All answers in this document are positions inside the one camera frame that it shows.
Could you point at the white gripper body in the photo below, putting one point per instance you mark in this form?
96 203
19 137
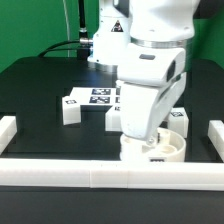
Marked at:
153 81

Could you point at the black cable connector block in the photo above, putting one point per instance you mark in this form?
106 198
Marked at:
83 53

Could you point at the white marker sheet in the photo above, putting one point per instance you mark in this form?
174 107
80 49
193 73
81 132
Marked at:
95 96

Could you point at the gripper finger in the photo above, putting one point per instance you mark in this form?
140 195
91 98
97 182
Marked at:
153 140

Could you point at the white front fence wall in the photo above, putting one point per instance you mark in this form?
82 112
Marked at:
111 174

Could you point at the white left fence wall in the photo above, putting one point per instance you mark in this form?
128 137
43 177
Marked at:
8 129

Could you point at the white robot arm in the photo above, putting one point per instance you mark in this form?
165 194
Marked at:
145 43

